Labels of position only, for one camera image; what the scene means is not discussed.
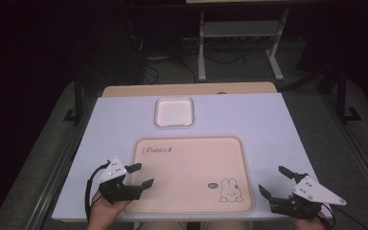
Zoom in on person's right hand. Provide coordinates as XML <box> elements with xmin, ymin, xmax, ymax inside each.
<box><xmin>287</xmin><ymin>194</ymin><xmax>330</xmax><ymax>230</ymax></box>

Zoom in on person's left hand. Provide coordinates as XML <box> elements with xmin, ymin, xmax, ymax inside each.
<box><xmin>86</xmin><ymin>190</ymin><xmax>132</xmax><ymax>230</ymax></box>

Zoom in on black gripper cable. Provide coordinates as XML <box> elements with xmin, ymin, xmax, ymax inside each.
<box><xmin>315</xmin><ymin>204</ymin><xmax>368</xmax><ymax>230</ymax></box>
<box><xmin>83</xmin><ymin>160</ymin><xmax>112</xmax><ymax>222</ymax></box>

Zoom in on aluminium rail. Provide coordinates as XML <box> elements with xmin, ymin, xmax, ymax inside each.
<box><xmin>25</xmin><ymin>123</ymin><xmax>89</xmax><ymax>230</ymax></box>
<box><xmin>324</xmin><ymin>95</ymin><xmax>368</xmax><ymax>200</ymax></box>

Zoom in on white metal desk frame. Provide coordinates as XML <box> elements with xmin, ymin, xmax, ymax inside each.
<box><xmin>196</xmin><ymin>8</ymin><xmax>290</xmax><ymax>82</ymax></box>

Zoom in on black metal stand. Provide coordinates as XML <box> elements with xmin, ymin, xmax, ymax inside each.
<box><xmin>62</xmin><ymin>68</ymin><xmax>84</xmax><ymax>127</ymax></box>
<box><xmin>326</xmin><ymin>66</ymin><xmax>364</xmax><ymax>125</ymax></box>

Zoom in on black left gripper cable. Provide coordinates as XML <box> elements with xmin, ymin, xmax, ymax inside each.
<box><xmin>83</xmin><ymin>160</ymin><xmax>112</xmax><ymax>222</ymax></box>

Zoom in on beige tray with rabbit print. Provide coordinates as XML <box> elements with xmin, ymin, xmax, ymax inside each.
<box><xmin>125</xmin><ymin>135</ymin><xmax>256</xmax><ymax>216</ymax></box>

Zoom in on black floor cables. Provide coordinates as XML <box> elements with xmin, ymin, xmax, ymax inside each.
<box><xmin>203</xmin><ymin>49</ymin><xmax>247</xmax><ymax>68</ymax></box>

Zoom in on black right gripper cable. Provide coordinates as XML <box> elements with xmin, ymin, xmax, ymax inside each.
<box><xmin>315</xmin><ymin>204</ymin><xmax>368</xmax><ymax>230</ymax></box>

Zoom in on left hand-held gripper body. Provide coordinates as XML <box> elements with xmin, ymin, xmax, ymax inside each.
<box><xmin>98</xmin><ymin>155</ymin><xmax>144</xmax><ymax>204</ymax></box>

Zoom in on black hanging cables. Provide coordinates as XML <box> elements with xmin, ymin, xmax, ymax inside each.
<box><xmin>126</xmin><ymin>15</ymin><xmax>197</xmax><ymax>85</ymax></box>

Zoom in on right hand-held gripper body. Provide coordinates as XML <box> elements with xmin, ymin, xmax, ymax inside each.
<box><xmin>269</xmin><ymin>172</ymin><xmax>348</xmax><ymax>220</ymax></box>

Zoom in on white square dish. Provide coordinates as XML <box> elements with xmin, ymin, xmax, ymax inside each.
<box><xmin>153</xmin><ymin>96</ymin><xmax>196</xmax><ymax>128</ymax></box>

